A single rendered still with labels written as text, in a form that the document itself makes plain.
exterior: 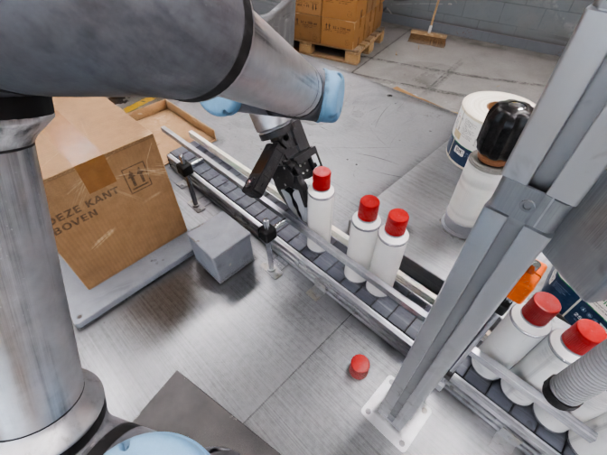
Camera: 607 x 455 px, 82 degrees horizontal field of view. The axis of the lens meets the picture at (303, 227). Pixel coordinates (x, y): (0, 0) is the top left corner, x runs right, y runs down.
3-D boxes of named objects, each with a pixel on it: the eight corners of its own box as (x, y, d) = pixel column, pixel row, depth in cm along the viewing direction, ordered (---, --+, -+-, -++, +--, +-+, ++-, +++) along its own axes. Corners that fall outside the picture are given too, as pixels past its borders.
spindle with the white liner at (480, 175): (487, 225, 82) (554, 105, 60) (470, 246, 78) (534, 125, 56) (452, 206, 86) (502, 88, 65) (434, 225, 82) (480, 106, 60)
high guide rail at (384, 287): (592, 435, 46) (599, 432, 45) (590, 443, 46) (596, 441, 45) (165, 129, 98) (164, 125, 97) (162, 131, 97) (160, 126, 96)
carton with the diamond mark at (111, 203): (188, 230, 85) (154, 133, 65) (88, 291, 73) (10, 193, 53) (129, 176, 99) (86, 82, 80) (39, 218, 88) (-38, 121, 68)
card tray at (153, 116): (216, 140, 115) (214, 129, 112) (144, 175, 103) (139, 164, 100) (168, 108, 130) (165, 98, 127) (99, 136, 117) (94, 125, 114)
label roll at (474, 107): (461, 179, 94) (480, 130, 83) (436, 137, 107) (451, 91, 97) (533, 175, 94) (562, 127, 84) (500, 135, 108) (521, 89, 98)
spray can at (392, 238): (396, 287, 70) (422, 214, 55) (381, 303, 68) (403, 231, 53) (376, 272, 73) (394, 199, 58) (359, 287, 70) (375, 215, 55)
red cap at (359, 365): (368, 380, 63) (370, 373, 60) (349, 378, 63) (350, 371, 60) (367, 361, 65) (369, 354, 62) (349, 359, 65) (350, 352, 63)
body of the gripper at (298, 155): (325, 171, 73) (305, 116, 68) (296, 191, 69) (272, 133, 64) (303, 172, 79) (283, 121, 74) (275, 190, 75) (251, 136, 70)
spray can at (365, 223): (374, 273, 72) (392, 200, 57) (358, 289, 70) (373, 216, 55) (354, 259, 75) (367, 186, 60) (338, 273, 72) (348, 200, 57)
